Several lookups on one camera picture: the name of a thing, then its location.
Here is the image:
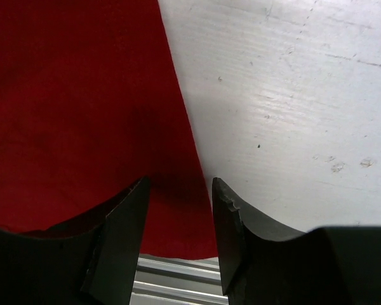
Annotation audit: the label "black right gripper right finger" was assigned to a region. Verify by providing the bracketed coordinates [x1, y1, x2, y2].
[212, 178, 381, 304]

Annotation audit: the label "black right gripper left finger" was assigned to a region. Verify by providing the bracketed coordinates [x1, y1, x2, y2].
[0, 177, 150, 304]

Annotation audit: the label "dark red t shirt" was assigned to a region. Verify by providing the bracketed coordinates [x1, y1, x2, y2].
[0, 1, 217, 259]

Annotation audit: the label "aluminium frame rails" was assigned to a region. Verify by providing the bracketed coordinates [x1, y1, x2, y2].
[130, 254, 229, 305]

